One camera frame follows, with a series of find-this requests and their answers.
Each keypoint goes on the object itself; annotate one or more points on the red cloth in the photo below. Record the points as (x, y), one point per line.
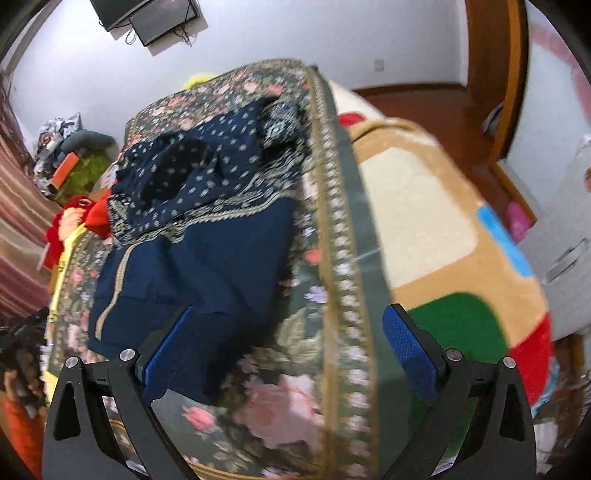
(99, 217)

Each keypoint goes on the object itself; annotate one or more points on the orange box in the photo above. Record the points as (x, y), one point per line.
(64, 168)

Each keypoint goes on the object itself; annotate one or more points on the white wall socket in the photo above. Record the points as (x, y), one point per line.
(379, 65)

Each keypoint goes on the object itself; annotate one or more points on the grey neck pillow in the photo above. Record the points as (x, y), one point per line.
(87, 138)

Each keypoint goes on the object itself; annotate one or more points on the red plush toy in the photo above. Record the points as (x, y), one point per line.
(55, 230)

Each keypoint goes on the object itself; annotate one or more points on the brown wooden door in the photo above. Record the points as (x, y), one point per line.
(498, 69)

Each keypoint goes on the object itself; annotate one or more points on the green floral bedspread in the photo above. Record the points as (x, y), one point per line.
(295, 392)

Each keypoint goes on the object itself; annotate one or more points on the yellow blanket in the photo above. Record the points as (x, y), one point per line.
(67, 258)

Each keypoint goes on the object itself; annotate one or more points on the black wall-mounted television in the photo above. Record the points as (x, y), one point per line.
(161, 18)

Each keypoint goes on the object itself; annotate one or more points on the white wardrobe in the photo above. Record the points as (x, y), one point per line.
(563, 207)

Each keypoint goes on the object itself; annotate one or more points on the beige colourful patch blanket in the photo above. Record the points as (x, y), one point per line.
(425, 221)

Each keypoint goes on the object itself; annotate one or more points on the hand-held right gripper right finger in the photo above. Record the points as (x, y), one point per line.
(411, 350)

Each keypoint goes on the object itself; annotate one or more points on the striped brown curtain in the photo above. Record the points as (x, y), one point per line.
(18, 207)

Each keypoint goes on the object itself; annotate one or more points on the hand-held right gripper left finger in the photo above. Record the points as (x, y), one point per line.
(168, 346)

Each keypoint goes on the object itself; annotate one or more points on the pink object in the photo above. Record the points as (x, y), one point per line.
(516, 221)

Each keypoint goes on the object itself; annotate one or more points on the yellow-green cloth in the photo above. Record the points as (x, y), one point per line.
(201, 81)

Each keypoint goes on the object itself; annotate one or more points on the pile of mixed clutter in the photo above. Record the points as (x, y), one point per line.
(51, 134)

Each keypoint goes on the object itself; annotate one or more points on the navy patterned garment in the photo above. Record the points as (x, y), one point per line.
(207, 258)

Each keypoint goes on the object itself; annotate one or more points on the green bag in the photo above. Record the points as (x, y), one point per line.
(87, 170)

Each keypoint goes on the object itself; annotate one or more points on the person's left hand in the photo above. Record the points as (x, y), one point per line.
(23, 378)

